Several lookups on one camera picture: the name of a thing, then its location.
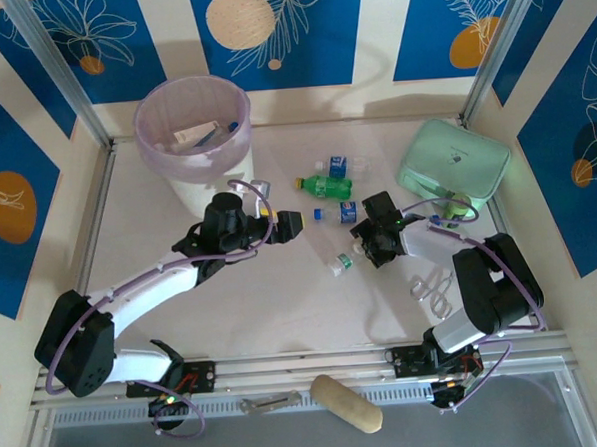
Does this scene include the Pepsi-label clear bottle blue cap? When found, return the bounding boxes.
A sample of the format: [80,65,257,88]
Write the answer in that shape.
[311,199,368,229]

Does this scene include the green Sprite bottle yellow cap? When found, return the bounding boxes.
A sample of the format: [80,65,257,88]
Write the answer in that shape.
[294,173,354,203]

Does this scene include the blue-label clear plastic bottle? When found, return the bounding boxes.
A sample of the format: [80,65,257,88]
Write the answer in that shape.
[314,153,372,180]

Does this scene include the red flower label bottle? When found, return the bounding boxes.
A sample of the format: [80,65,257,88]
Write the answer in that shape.
[195,120,241,149]

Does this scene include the white ribbed waste bin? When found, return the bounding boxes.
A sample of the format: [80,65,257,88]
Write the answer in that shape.
[167,150,258,224]

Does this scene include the lilac plastic bin liner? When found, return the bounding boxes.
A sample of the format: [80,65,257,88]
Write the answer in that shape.
[130,73,256,186]

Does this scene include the metal scissors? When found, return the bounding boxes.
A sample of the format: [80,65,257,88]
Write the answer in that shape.
[408,268,460,322]

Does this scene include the mint green zip pouch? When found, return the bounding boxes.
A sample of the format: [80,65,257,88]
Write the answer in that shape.
[393,114,515,219]

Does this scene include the beige foam roll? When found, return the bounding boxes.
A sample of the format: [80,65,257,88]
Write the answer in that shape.
[309,371,385,438]

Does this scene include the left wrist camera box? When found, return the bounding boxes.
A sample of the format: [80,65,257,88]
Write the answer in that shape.
[248,177,274,200]

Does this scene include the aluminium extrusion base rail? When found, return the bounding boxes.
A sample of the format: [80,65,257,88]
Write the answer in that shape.
[27,332,578,414]

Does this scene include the arm controller board with wires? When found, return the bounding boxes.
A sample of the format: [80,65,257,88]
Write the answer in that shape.
[146,388,192,419]
[429,371,484,411]

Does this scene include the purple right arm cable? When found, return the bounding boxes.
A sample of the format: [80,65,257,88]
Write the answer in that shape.
[396,193,553,417]

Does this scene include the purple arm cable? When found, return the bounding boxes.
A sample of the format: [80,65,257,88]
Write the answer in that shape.
[34,177,290,446]
[396,193,553,417]

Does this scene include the metal hinge bracket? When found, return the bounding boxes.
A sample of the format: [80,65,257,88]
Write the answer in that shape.
[239,391,303,417]

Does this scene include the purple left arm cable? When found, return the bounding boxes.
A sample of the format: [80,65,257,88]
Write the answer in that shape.
[34,177,290,446]

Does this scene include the aluminium frame post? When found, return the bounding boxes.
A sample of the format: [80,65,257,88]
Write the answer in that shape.
[452,0,558,126]
[1,0,115,154]

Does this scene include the grey slotted cable duct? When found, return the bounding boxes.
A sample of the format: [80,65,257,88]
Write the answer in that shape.
[49,380,437,429]

